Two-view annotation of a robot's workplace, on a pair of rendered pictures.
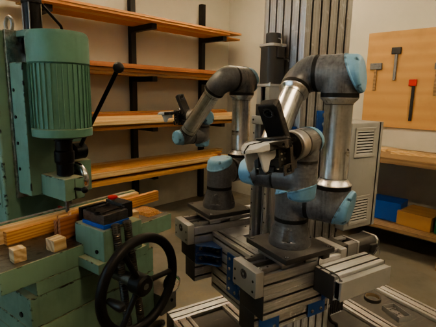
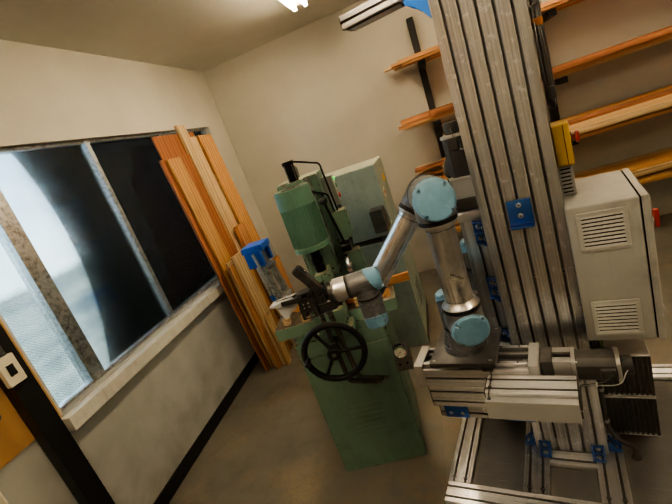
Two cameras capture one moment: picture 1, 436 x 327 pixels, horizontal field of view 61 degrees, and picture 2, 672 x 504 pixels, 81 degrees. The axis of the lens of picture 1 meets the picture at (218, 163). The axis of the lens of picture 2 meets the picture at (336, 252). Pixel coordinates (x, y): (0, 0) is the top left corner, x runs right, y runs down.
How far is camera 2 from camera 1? 1.33 m
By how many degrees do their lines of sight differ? 61
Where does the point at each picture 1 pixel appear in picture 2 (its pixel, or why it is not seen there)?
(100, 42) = not seen: hidden behind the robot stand
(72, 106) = (300, 235)
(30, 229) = not seen: hidden behind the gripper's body
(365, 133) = (600, 219)
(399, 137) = not seen: outside the picture
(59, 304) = (313, 350)
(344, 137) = (441, 263)
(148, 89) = (577, 84)
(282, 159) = (304, 308)
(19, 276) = (284, 333)
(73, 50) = (290, 202)
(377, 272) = (550, 406)
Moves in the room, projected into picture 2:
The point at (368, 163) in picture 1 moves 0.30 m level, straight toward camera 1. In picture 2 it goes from (624, 257) to (533, 294)
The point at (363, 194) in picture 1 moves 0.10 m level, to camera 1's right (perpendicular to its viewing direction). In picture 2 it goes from (624, 298) to (663, 304)
